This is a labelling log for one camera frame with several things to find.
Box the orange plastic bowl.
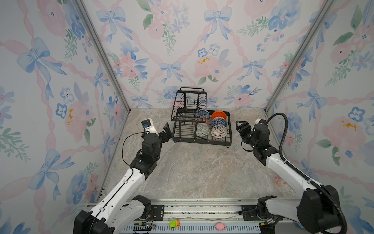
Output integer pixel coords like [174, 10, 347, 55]
[211, 110, 227, 120]

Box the white lattice bowl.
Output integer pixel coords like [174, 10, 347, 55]
[211, 125, 228, 138]

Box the pink lidded cup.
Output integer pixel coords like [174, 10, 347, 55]
[275, 176, 287, 187]

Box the dark blue patterned bowl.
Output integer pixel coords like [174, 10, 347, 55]
[210, 117, 228, 129]

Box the pink round toy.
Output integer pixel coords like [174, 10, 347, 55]
[215, 222, 226, 231]

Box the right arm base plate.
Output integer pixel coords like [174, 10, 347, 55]
[238, 205, 271, 221]

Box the green orange small toy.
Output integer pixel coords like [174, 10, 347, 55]
[169, 220, 180, 228]

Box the blue floral bowl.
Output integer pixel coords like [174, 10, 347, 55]
[195, 109, 210, 118]

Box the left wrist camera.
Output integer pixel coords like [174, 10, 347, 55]
[141, 118, 158, 135]

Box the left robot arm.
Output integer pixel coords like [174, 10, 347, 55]
[73, 119, 172, 234]

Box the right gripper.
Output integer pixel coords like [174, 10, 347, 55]
[236, 120, 258, 152]

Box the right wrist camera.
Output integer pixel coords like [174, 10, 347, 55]
[255, 119, 267, 125]

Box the green patterned bowl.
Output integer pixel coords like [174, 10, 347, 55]
[196, 123, 210, 137]

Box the black wire dish rack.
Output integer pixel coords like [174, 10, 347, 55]
[171, 87, 232, 148]

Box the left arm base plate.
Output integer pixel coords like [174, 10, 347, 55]
[139, 205, 165, 221]

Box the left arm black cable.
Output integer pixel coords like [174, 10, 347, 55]
[121, 131, 145, 167]

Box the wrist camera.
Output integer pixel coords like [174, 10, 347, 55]
[255, 119, 267, 125]
[141, 118, 158, 135]

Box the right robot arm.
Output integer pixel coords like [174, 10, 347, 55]
[235, 119, 348, 234]

